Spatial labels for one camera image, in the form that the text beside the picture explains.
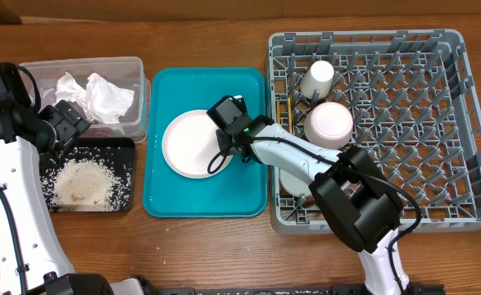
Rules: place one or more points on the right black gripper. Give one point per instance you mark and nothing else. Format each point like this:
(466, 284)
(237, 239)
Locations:
(227, 140)

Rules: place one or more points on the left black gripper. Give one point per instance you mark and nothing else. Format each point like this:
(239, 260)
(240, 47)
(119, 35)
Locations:
(70, 122)

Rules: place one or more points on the red snack wrapper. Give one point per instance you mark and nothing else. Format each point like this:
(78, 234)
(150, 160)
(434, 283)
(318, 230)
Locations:
(99, 130)

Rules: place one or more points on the white napkin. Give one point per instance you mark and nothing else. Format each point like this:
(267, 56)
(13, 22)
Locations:
(100, 100)

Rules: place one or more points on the pink plate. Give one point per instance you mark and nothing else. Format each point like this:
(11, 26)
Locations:
(189, 144)

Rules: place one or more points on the white rice pile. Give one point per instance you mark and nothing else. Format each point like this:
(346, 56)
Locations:
(84, 184)

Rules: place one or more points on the white bowl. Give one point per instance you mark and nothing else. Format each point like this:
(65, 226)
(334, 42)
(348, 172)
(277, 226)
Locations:
(293, 185)

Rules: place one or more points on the cream cup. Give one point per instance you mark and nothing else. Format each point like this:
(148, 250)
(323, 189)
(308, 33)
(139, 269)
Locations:
(319, 77)

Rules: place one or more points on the pink small bowl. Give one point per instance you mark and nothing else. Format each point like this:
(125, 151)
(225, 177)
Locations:
(329, 125)

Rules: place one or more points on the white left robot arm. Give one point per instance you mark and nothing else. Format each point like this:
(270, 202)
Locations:
(32, 260)

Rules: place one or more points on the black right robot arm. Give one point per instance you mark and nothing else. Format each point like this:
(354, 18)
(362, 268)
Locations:
(361, 207)

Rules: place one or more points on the clear plastic bin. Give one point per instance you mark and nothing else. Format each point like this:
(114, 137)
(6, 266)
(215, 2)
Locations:
(124, 72)

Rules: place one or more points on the black plastic tray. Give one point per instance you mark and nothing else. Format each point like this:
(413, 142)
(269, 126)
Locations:
(125, 155)

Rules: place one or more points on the teal serving tray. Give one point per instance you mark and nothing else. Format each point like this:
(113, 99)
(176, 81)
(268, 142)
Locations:
(239, 189)

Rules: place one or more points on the cardboard backdrop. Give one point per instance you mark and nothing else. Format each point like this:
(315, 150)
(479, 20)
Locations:
(16, 11)

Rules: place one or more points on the grey dish rack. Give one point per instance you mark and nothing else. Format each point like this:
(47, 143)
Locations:
(414, 106)

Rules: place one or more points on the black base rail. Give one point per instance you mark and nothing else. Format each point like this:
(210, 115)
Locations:
(340, 289)

